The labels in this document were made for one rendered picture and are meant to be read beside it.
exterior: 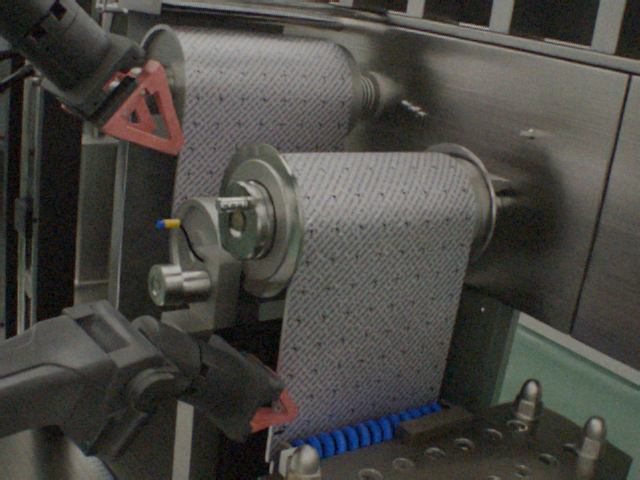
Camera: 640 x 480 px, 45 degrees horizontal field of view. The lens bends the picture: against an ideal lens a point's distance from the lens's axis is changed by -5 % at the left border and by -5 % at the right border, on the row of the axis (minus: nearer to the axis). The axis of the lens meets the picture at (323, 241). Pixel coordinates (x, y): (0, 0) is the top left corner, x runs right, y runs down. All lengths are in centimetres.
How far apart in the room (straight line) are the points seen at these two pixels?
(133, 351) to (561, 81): 56
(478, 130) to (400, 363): 31
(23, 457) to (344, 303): 45
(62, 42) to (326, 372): 41
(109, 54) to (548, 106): 51
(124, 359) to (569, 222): 53
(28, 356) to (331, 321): 34
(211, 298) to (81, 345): 24
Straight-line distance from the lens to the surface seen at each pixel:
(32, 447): 103
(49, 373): 55
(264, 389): 70
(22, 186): 107
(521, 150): 95
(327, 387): 82
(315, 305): 76
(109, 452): 70
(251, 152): 77
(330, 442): 82
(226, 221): 77
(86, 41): 62
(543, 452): 91
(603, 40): 90
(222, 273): 78
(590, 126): 89
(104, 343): 60
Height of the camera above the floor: 147
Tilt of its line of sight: 17 degrees down
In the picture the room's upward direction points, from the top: 8 degrees clockwise
